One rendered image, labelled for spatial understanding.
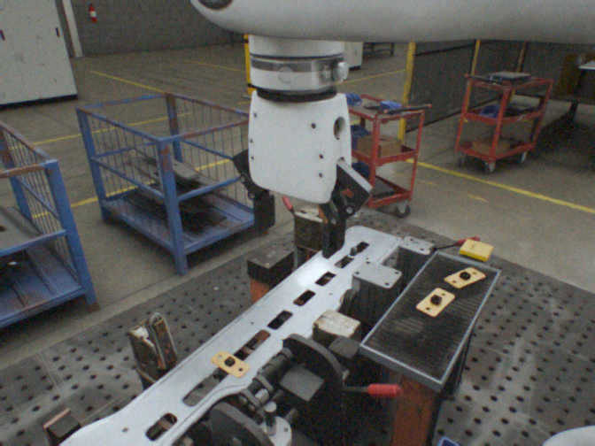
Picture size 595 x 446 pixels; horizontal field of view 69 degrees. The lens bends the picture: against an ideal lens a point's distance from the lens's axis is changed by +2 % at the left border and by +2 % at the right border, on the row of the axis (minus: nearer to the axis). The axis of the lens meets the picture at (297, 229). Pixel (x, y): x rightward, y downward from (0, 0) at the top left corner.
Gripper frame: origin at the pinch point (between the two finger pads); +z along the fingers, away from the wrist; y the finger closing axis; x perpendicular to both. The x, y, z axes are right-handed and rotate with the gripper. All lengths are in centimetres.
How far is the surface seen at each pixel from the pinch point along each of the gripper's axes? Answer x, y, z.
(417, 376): -15.6, -11.6, 28.8
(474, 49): -624, 147, 45
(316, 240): -66, 40, 46
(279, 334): -24, 22, 45
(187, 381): -3, 29, 45
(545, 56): -793, 80, 67
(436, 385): -15.6, -14.6, 28.7
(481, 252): -58, -10, 29
